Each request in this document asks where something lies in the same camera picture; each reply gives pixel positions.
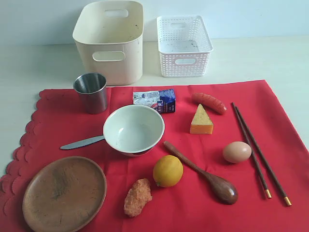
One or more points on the blue white milk carton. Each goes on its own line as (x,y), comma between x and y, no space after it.
(163,101)

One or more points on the yellow cheese wedge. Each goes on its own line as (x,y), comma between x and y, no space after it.
(201,123)

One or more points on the red sausage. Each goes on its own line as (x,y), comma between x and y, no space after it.
(210,102)

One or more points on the yellow lemon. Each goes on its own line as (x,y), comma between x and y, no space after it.
(168,171)

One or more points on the orange fried chicken piece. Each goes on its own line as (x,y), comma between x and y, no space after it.
(137,197)

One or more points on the brown egg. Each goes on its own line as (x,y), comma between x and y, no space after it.
(237,152)

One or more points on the white ceramic bowl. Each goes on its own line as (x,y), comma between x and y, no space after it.
(133,129)

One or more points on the silver butter knife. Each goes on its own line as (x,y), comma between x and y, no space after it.
(82,143)

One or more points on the stainless steel cup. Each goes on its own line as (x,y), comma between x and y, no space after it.
(91,89)

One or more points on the white perforated plastic basket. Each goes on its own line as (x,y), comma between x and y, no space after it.
(184,45)

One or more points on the red scalloped cloth mat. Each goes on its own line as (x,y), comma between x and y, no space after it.
(190,205)

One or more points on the cream plastic tub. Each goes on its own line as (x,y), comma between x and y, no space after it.
(108,35)

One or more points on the dark wooden spoon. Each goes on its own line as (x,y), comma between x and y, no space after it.
(224,190)

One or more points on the right brown chopstick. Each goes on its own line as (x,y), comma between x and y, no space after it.
(251,141)

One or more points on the brown wooden plate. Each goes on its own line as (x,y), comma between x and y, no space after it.
(65,195)

